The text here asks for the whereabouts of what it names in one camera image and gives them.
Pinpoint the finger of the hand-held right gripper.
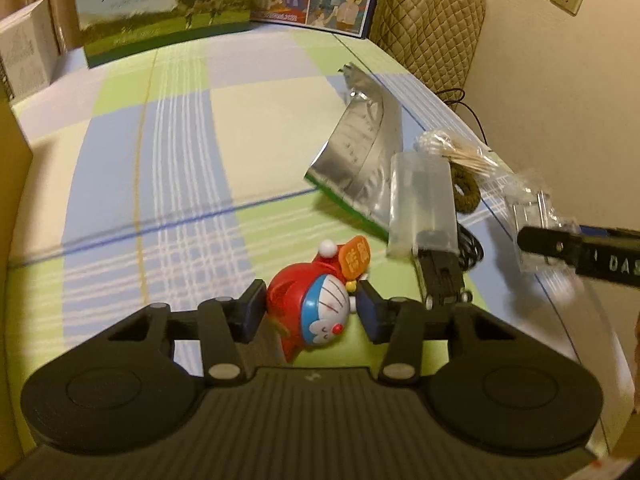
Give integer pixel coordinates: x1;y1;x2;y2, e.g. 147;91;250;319
580;226;640;240
517;226;583;267

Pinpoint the red blue cat toy figure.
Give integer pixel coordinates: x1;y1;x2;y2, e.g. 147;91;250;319
265;235;373;363

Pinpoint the brown scrunchie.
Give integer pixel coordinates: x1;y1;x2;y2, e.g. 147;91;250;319
450;162;482;216

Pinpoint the translucent plastic container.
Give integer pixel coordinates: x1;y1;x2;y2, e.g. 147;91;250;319
387;152;460;259

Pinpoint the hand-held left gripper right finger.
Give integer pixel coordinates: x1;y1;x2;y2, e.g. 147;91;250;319
357;279;521;387

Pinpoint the green blue milk carton box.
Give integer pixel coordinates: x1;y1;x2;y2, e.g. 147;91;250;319
70;0;257;70

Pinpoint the clear plastic wrapper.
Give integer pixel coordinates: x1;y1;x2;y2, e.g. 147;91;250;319
504;174;583;275

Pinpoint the black cable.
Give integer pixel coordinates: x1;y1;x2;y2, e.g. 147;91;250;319
434;87;493;147

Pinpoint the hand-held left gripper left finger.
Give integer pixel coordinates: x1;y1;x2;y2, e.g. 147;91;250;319
102;279;268;387

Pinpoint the quilted tan chair back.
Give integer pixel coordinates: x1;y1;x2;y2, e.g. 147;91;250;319
369;0;487;97

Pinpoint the silver foil bag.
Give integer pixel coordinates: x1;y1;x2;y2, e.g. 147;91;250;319
304;62;406;241

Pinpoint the white product box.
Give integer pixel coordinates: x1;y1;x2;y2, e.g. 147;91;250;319
0;0;62;101

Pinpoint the plaid bed sheet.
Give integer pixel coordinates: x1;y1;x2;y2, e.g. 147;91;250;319
7;25;623;461

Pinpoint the clear bag of cotton swabs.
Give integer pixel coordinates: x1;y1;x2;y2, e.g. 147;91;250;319
414;130;507;177

